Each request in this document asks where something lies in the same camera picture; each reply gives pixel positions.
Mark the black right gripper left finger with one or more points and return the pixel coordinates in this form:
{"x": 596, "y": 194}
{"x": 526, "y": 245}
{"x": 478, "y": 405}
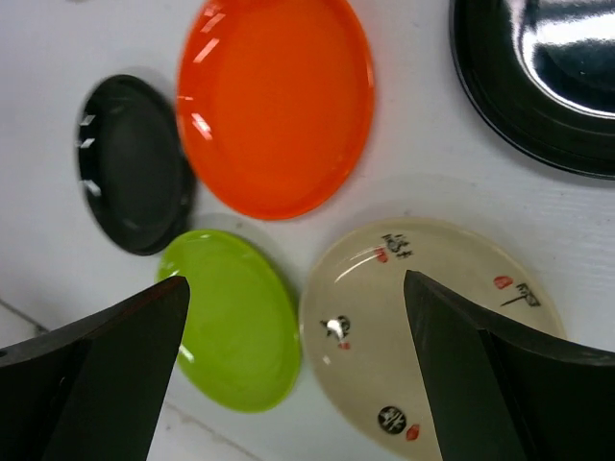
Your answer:
{"x": 93, "y": 389}

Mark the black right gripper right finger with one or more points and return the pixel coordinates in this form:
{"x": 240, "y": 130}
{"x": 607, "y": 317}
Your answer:
{"x": 499, "y": 390}

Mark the beige plate with calligraphy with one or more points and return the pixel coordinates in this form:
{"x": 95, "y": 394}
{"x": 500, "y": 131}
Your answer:
{"x": 355, "y": 331}

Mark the lime green plate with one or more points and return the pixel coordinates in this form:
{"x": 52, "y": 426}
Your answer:
{"x": 241, "y": 345}

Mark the small black plate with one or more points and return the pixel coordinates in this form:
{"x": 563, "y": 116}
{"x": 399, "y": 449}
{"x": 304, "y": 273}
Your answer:
{"x": 137, "y": 182}

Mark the glossy black plate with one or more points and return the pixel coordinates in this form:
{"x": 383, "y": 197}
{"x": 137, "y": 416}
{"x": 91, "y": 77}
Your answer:
{"x": 541, "y": 75}

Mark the orange plastic plate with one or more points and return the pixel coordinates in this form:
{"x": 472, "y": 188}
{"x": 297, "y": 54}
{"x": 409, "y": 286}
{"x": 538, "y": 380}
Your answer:
{"x": 275, "y": 101}

